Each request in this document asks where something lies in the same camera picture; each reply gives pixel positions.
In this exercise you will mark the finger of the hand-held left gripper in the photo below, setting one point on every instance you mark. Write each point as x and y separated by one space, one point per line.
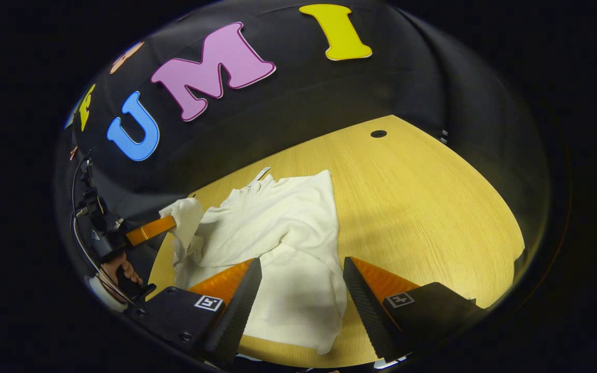
151 230

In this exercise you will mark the orange cloth clip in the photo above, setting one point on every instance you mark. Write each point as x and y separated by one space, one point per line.
73 153

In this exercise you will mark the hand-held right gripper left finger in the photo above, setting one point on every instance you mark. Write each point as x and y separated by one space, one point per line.
239 311

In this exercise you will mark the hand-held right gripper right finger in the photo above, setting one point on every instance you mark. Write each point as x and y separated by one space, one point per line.
366 316

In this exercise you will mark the dark cloth clip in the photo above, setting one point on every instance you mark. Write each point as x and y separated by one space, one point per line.
443 136

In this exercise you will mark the white sweatshirt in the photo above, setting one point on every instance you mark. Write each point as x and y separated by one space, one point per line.
278 223

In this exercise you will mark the black backdrop cloth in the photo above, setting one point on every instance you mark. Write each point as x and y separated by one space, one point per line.
355 88

